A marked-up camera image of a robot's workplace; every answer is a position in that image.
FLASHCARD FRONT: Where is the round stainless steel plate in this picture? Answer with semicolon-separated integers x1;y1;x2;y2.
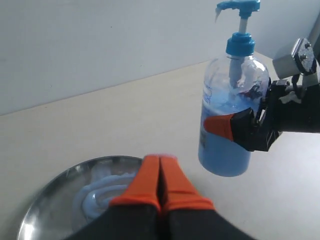
16;155;143;240

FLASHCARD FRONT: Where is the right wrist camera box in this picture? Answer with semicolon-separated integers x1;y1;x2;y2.
272;38;320;87

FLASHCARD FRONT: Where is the blue soap pump bottle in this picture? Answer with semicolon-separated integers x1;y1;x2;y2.
198;0;270;177

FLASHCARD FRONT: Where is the left gripper orange-tipped right finger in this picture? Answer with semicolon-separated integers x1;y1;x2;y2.
160;155;253;240

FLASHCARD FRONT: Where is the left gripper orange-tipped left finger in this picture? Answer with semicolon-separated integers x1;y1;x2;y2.
67;155;160;240

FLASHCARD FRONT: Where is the pale blue soap puddle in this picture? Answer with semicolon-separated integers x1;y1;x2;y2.
71;163;140;226

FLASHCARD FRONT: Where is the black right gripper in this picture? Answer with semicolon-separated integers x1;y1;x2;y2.
203;80;320;152

